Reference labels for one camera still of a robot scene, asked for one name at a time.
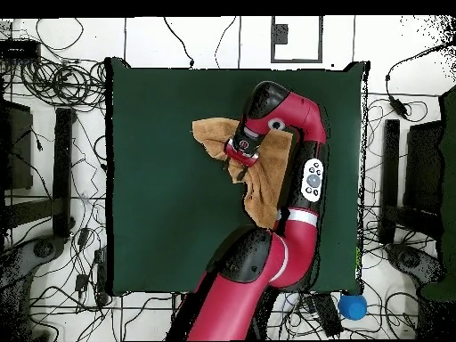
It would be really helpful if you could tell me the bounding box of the small grey box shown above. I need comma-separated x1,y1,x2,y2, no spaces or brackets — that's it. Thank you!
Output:
273,23,289,45

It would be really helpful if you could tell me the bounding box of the blue round object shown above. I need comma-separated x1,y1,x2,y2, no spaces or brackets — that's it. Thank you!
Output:
337,292,368,321

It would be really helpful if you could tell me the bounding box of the black power strip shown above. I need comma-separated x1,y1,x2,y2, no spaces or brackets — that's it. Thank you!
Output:
307,292,345,338

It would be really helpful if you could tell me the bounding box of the black flat panel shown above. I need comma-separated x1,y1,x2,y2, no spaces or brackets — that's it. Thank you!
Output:
403,120,444,215
0,99,34,191

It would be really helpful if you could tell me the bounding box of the dark tripod base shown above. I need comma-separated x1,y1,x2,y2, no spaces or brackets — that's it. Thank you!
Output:
0,236,67,286
386,243,444,286

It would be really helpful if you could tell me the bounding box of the black cable with adapter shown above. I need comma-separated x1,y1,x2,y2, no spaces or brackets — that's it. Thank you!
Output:
385,35,456,120

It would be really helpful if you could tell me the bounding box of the black T-shaped stand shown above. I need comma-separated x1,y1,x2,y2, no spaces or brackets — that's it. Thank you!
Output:
3,107,77,239
379,118,443,245

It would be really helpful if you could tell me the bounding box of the tan terry towel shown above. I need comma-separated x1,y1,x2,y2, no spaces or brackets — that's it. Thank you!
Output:
191,117,294,230

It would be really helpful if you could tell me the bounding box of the black cable coil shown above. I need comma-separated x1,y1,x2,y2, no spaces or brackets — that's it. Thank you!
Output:
19,58,108,108

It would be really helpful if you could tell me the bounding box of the dark green fabric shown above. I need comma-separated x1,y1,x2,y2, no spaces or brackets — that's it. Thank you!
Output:
419,85,456,304

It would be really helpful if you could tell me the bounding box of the black cable with plug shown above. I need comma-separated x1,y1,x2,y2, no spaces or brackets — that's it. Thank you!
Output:
163,16,195,69

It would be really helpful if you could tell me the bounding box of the black electronics box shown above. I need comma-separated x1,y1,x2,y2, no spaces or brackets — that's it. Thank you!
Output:
0,39,42,60

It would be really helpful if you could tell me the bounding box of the grey rectangular frame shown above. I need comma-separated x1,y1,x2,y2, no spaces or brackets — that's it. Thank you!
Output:
270,15,324,64

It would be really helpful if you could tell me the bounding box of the dark green table cloth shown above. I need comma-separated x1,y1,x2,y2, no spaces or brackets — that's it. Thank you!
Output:
105,56,370,297

